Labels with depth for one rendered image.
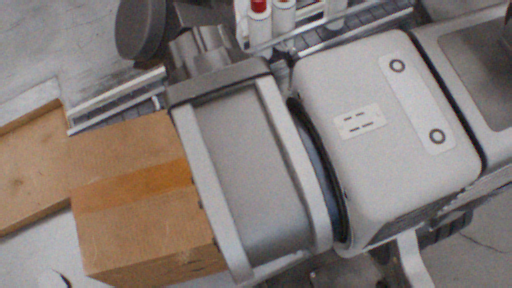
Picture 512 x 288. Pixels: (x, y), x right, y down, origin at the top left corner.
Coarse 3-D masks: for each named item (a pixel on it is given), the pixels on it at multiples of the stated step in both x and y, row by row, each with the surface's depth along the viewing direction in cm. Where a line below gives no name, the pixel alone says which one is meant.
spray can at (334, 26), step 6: (330, 0) 104; (336, 0) 103; (342, 0) 103; (330, 6) 106; (336, 6) 105; (342, 6) 105; (324, 12) 110; (330, 12) 107; (336, 12) 107; (330, 24) 111; (336, 24) 111; (342, 24) 113; (330, 30) 113; (336, 30) 113
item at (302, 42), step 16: (352, 0) 117; (368, 0) 117; (400, 0) 117; (320, 16) 115; (352, 16) 115; (368, 16) 115; (384, 16) 115; (320, 32) 113; (336, 32) 113; (272, 48) 112; (304, 48) 112; (160, 80) 109; (128, 96) 107; (160, 96) 107; (96, 112) 106; (128, 112) 106; (144, 112) 105; (96, 128) 104
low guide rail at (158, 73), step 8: (304, 8) 112; (312, 8) 112; (320, 8) 113; (296, 16) 112; (304, 16) 113; (152, 72) 106; (160, 72) 106; (136, 80) 105; (144, 80) 105; (152, 80) 107; (120, 88) 104; (128, 88) 105; (104, 96) 103; (112, 96) 104; (88, 104) 103; (96, 104) 104; (72, 112) 102; (80, 112) 103
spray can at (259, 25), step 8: (256, 0) 92; (264, 0) 92; (248, 8) 96; (256, 8) 94; (264, 8) 94; (248, 16) 96; (256, 16) 95; (264, 16) 95; (248, 24) 99; (256, 24) 97; (264, 24) 97; (248, 32) 103; (256, 32) 100; (264, 32) 100; (256, 40) 102; (264, 40) 102; (264, 56) 108
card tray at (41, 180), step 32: (0, 128) 106; (32, 128) 110; (64, 128) 109; (0, 160) 106; (32, 160) 106; (64, 160) 106; (0, 192) 103; (32, 192) 103; (64, 192) 103; (0, 224) 100
